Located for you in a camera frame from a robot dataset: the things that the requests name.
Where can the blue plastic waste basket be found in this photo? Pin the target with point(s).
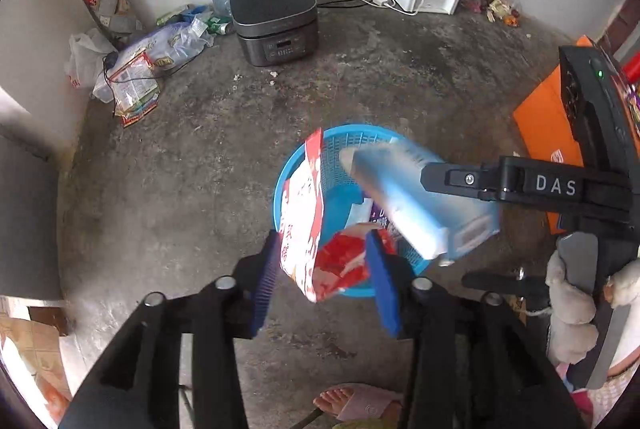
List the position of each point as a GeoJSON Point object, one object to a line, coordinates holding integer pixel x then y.
{"type": "Point", "coordinates": [340, 192]}

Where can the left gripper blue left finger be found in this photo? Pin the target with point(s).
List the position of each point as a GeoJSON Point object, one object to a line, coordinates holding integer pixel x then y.
{"type": "Point", "coordinates": [265, 267]}

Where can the purple instant noodle wrapper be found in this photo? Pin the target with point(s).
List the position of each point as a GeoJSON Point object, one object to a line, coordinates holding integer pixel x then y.
{"type": "Point", "coordinates": [378, 216]}

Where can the black rice cooker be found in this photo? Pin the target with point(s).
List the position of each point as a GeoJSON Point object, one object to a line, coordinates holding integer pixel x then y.
{"type": "Point", "coordinates": [273, 32]}

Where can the snack packets on floor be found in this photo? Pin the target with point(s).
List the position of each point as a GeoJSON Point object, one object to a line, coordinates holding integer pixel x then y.
{"type": "Point", "coordinates": [130, 79]}

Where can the blue medicine box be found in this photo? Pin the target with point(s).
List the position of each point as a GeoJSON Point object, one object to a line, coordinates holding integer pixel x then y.
{"type": "Point", "coordinates": [435, 225]}

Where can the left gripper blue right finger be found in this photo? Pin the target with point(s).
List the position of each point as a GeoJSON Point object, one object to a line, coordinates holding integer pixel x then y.
{"type": "Point", "coordinates": [381, 279]}

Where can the pink slipper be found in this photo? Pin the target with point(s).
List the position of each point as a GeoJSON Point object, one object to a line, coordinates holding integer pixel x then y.
{"type": "Point", "coordinates": [353, 402]}

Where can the white plastic bag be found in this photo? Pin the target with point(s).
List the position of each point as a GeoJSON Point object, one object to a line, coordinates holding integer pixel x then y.
{"type": "Point", "coordinates": [87, 51]}

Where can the red snack bag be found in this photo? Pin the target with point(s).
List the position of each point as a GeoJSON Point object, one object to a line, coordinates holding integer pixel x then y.
{"type": "Point", "coordinates": [323, 271]}

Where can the right hand white glove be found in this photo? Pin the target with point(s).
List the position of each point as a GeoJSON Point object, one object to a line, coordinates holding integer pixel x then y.
{"type": "Point", "coordinates": [573, 334]}

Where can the orange cardboard box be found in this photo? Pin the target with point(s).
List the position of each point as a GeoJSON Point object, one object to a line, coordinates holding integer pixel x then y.
{"type": "Point", "coordinates": [544, 126]}

